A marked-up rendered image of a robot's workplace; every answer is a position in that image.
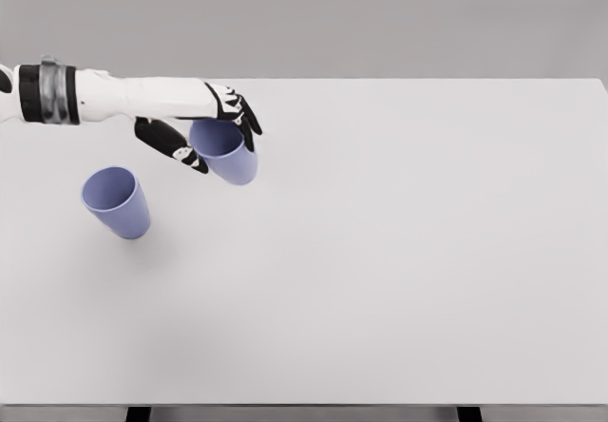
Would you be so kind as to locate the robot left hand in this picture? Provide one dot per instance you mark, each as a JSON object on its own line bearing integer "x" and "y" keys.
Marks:
{"x": 180, "y": 99}

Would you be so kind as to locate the lavender plastic cup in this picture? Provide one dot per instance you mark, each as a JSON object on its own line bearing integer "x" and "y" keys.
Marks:
{"x": 233, "y": 163}
{"x": 116, "y": 203}

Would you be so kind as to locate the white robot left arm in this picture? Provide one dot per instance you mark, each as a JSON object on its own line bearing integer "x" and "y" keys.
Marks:
{"x": 71, "y": 95}

